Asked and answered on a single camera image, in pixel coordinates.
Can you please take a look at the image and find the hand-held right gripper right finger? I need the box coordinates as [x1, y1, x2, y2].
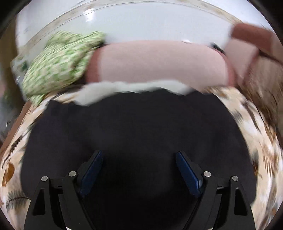
[176, 151, 256, 230]

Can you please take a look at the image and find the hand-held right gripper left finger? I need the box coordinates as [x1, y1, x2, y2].
[24, 150, 103, 230]

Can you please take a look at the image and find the black jacket with fur collar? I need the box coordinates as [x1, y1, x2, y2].
[21, 80, 257, 230]

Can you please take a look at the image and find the leaf print blanket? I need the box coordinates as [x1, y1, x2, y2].
[0, 85, 283, 224]

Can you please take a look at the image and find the striped floral cushion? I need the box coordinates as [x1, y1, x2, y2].
[240, 54, 283, 135]

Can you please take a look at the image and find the green patterned quilt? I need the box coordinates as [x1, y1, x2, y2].
[11, 31, 107, 106]

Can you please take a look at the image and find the green printed package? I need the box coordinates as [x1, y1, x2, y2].
[11, 56, 30, 74]

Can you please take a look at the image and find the small black object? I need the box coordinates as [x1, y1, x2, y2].
[211, 43, 225, 53]

